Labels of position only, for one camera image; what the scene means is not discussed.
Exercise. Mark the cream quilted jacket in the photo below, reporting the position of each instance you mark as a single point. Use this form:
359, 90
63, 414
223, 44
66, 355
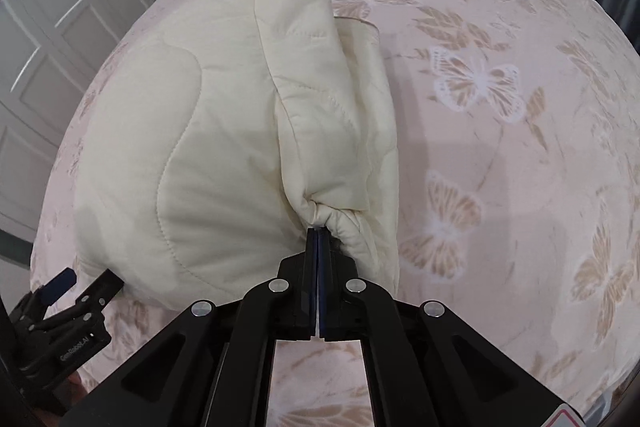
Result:
200, 132

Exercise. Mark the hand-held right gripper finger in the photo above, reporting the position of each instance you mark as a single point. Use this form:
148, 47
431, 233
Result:
313, 257
324, 257

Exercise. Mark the white panelled wardrobe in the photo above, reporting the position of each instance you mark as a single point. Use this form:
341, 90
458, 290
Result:
60, 32

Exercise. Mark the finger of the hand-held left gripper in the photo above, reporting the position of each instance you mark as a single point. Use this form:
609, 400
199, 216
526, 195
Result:
100, 287
57, 284

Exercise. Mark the bed with floral bedspread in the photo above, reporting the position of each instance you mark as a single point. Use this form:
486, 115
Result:
500, 157

